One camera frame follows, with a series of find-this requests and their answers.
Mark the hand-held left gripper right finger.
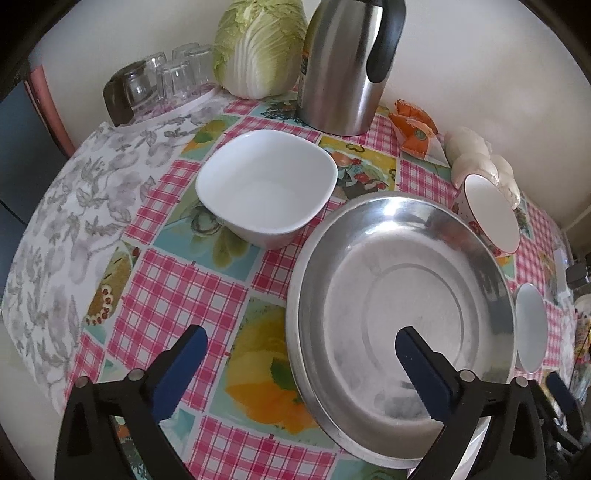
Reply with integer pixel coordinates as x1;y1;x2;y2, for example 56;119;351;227
394;326;548;480

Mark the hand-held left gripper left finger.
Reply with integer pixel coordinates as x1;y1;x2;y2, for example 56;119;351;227
54;324;208;480

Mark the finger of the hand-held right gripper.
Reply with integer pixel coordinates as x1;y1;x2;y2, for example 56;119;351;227
545;371;585;432

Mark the white round bowl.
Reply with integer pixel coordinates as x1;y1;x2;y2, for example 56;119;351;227
513;282;549;374

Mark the stainless steel basin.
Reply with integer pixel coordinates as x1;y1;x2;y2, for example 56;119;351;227
285;194;516;467

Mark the floral bowl with red rim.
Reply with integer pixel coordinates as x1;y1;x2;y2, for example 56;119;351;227
451;173;522;257

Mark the white square bowl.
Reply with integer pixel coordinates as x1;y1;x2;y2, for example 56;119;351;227
195;129;338;250

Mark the pink checked tablecloth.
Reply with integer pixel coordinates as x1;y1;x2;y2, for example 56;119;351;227
69;90;583;480

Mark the black power adapter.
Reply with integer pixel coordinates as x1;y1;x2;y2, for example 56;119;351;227
566;258;591;288

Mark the white power strip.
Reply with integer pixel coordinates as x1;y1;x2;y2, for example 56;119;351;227
551;247;575;305

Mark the grey floral cloth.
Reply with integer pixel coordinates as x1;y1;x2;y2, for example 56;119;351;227
2;95;232;416

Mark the bag of steamed buns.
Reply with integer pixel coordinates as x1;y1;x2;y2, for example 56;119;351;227
444;127;522;210

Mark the orange and white snack packet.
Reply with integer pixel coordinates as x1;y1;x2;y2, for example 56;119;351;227
399;122;451;167

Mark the orange crumpled snack packet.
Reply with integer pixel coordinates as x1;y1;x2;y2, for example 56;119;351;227
389;99;438;139

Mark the white tray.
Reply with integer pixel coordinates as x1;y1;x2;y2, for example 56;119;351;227
121;85;229;131

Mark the dark brown glass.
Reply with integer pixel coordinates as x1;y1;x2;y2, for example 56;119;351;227
102;61;148;127

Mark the clear drinking glass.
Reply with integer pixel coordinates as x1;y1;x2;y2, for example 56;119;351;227
172;43;215;90
156;60;197;106
139;52;168;75
122;69;160;112

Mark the stainless steel thermos jug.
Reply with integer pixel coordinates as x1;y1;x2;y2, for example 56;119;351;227
295;0;408;137

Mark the napa cabbage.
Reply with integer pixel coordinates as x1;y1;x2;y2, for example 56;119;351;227
212;0;309;99

